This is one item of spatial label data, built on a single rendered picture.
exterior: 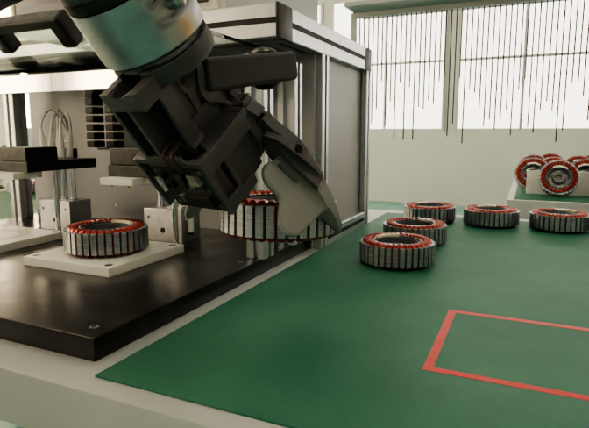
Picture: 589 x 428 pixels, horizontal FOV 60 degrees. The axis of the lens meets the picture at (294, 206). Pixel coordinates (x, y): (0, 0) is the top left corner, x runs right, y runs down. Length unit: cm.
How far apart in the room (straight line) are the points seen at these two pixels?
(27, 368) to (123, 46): 29
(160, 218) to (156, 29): 54
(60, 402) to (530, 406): 36
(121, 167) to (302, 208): 42
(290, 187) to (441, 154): 662
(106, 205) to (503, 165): 618
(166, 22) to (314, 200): 18
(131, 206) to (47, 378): 63
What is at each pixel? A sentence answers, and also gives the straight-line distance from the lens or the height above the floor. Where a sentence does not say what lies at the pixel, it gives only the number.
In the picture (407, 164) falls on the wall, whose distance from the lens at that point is 710.
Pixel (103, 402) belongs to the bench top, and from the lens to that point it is 44.
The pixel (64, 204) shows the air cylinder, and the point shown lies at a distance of 100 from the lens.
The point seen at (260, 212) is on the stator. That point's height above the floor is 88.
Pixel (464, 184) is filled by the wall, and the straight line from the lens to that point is 700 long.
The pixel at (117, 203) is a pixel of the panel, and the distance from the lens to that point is 109.
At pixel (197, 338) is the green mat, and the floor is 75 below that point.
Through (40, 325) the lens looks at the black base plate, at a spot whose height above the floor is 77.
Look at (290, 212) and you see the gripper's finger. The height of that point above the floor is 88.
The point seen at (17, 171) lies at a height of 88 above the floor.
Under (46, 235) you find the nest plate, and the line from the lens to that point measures 91.
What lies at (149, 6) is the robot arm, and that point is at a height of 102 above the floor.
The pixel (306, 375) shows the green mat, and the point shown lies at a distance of 43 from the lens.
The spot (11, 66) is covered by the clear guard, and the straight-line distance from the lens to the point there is 63.
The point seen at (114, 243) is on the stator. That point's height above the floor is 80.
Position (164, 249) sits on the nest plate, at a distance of 74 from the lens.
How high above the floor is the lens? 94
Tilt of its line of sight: 8 degrees down
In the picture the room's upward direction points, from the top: straight up
